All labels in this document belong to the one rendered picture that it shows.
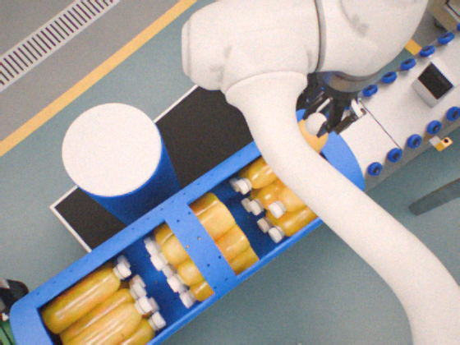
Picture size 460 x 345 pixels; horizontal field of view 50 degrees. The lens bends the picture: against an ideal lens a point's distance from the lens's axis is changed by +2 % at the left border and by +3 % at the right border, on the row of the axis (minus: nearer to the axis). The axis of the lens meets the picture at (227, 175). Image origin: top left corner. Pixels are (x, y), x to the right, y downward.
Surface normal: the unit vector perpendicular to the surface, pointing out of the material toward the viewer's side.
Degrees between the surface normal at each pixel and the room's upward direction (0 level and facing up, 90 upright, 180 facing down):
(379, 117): 0
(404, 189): 0
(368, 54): 88
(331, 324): 0
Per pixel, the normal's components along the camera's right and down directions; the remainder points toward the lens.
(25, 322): -0.26, -0.59
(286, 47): 0.23, 0.00
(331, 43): -0.04, 0.58
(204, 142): 0.00, -0.25
